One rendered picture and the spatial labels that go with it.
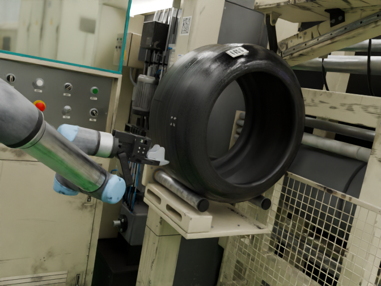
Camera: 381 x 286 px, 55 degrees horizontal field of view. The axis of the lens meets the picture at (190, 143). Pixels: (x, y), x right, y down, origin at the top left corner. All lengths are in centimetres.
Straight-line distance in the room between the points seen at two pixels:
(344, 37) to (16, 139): 115
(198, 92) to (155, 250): 81
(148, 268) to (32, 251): 53
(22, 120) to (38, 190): 103
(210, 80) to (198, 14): 47
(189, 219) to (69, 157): 51
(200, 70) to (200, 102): 10
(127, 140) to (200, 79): 29
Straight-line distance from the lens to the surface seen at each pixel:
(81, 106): 175
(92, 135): 107
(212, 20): 156
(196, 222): 122
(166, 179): 140
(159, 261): 170
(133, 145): 112
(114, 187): 97
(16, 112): 74
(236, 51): 118
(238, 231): 135
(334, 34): 150
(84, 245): 191
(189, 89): 112
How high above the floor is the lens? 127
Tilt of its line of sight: 9 degrees down
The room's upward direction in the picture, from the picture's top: 10 degrees clockwise
